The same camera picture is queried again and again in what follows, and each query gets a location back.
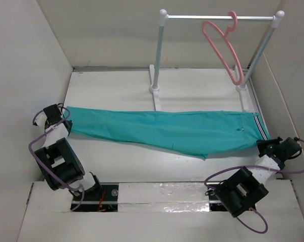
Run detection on teal trousers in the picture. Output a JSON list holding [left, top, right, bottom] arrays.
[[68, 106, 270, 158]]

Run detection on pink plastic hanger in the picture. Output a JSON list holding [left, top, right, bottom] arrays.
[[201, 10, 244, 85]]

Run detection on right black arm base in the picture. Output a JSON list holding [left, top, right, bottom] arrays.
[[205, 187, 227, 212]]

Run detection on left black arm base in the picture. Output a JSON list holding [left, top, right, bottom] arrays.
[[71, 183, 119, 212]]

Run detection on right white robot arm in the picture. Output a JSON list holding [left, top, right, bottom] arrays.
[[214, 138, 302, 217]]

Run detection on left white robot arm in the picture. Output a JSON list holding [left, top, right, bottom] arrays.
[[30, 103, 103, 200]]

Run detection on white metal clothes rack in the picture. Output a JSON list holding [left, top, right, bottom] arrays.
[[149, 8, 285, 113]]

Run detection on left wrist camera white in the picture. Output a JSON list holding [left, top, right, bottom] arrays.
[[32, 112, 47, 129]]

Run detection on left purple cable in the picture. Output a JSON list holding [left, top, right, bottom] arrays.
[[28, 103, 86, 210]]

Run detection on purple cable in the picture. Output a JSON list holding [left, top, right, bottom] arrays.
[[28, 103, 86, 210], [204, 138, 304, 234]]

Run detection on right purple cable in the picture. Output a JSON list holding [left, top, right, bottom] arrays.
[[204, 138, 304, 234]]

